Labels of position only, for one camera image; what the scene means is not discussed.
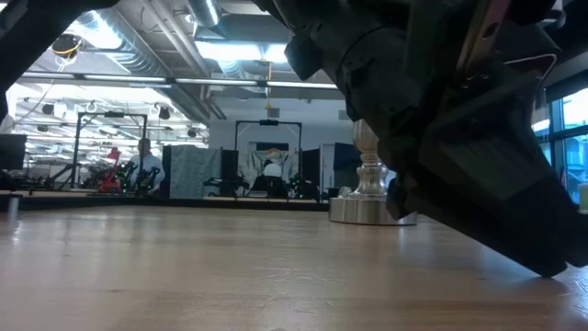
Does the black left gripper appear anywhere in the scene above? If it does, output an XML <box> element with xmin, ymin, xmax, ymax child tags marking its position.
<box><xmin>380</xmin><ymin>0</ymin><xmax>560</xmax><ymax>221</ymax></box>

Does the silver table lamp white shade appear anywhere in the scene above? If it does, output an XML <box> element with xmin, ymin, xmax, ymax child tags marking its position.
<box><xmin>328</xmin><ymin>119</ymin><xmax>419</xmax><ymax>226</ymax></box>

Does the dark screen panel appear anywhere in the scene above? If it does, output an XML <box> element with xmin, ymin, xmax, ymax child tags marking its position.
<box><xmin>333</xmin><ymin>142</ymin><xmax>362</xmax><ymax>172</ymax></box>

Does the window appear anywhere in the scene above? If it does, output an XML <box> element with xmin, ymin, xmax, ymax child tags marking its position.
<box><xmin>532</xmin><ymin>86</ymin><xmax>588</xmax><ymax>203</ymax></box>

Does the beige draped cloth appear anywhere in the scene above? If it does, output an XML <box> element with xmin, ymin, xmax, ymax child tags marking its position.
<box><xmin>250</xmin><ymin>146</ymin><xmax>295</xmax><ymax>166</ymax></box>

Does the grey partition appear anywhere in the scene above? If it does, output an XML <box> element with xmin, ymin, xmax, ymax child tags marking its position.
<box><xmin>160</xmin><ymin>144</ymin><xmax>222</xmax><ymax>200</ymax></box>

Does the long ceiling light bar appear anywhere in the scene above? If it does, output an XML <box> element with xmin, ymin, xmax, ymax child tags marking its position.
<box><xmin>20</xmin><ymin>71</ymin><xmax>339</xmax><ymax>91</ymax></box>

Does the person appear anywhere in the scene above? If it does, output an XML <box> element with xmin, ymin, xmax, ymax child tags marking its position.
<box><xmin>130</xmin><ymin>137</ymin><xmax>165</xmax><ymax>192</ymax></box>

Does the red machine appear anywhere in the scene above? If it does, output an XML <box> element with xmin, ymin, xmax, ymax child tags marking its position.
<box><xmin>94</xmin><ymin>146</ymin><xmax>123</xmax><ymax>192</ymax></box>

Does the black monitor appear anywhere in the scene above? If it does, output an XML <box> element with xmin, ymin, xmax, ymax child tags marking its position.
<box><xmin>0</xmin><ymin>132</ymin><xmax>28</xmax><ymax>171</ymax></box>

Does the black rig frame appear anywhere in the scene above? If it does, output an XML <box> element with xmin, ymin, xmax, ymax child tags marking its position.
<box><xmin>234</xmin><ymin>119</ymin><xmax>303</xmax><ymax>200</ymax></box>
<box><xmin>71</xmin><ymin>111</ymin><xmax>148</xmax><ymax>192</ymax></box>

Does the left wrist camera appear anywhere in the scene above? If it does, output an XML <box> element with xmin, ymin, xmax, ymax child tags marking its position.
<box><xmin>503</xmin><ymin>20</ymin><xmax>560</xmax><ymax>91</ymax></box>

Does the black aluminium table frame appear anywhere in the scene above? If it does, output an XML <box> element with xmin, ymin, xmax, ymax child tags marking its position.
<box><xmin>0</xmin><ymin>195</ymin><xmax>330</xmax><ymax>213</ymax></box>

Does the round metal ventilation duct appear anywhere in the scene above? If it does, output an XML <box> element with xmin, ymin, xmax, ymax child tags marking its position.
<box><xmin>186</xmin><ymin>0</ymin><xmax>221</xmax><ymax>28</ymax></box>

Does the black ceiling dome camera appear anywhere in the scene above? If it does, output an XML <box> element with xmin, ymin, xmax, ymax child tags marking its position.
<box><xmin>50</xmin><ymin>32</ymin><xmax>84</xmax><ymax>59</ymax></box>

